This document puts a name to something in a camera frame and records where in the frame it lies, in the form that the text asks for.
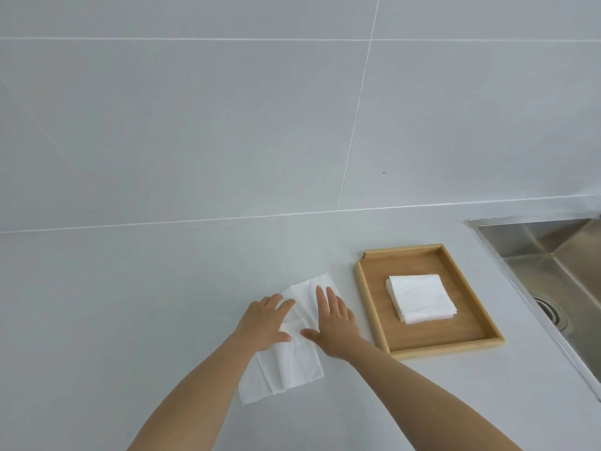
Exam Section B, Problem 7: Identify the person's right hand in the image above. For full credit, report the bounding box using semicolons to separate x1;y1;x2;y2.
300;285;372;363

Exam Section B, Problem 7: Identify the person's left hand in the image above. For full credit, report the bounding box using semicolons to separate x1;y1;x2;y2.
232;294;296;354

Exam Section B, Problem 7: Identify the white paper napkin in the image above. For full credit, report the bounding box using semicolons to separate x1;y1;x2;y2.
238;273;340;406

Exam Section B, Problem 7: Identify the person's left forearm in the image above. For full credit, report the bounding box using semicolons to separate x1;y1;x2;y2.
127;331;264;451

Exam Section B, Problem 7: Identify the person's right forearm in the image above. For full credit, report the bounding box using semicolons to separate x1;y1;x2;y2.
329;341;525;451

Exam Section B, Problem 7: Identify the stack of folded white napkins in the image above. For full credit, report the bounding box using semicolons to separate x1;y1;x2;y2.
386;274;458;325

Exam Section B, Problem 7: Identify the wooden tray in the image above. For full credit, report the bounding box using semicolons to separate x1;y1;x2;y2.
354;243;506;360

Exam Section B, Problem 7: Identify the metal sink drain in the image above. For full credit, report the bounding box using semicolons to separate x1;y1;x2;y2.
534;297;570;330

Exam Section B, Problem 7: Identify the stainless steel sink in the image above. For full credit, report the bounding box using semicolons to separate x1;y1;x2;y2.
467;212;601;402

